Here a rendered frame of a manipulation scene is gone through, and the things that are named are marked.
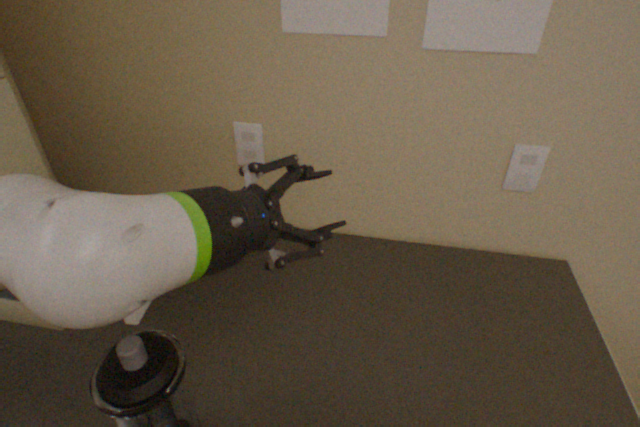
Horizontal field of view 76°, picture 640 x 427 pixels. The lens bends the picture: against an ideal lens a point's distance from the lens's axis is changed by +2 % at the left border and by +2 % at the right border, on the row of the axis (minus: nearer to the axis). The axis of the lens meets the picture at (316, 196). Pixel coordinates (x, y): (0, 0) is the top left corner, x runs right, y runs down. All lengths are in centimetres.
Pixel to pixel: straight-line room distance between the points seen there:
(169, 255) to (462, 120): 71
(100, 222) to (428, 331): 68
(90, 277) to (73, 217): 5
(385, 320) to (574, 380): 34
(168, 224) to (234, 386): 48
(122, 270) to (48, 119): 98
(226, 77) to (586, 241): 92
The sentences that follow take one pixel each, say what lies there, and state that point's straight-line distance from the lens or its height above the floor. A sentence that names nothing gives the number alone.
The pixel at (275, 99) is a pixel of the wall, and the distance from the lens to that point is 95.
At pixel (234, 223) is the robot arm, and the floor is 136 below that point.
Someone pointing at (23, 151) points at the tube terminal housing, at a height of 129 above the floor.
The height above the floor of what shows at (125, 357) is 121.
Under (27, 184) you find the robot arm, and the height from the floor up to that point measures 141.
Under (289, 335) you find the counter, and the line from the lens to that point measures 84.
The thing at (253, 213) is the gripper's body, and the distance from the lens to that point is 45.
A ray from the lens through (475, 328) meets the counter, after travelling 91.
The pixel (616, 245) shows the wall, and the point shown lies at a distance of 120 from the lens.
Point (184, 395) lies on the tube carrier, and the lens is 61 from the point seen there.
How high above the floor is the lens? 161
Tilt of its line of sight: 34 degrees down
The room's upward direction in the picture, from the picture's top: straight up
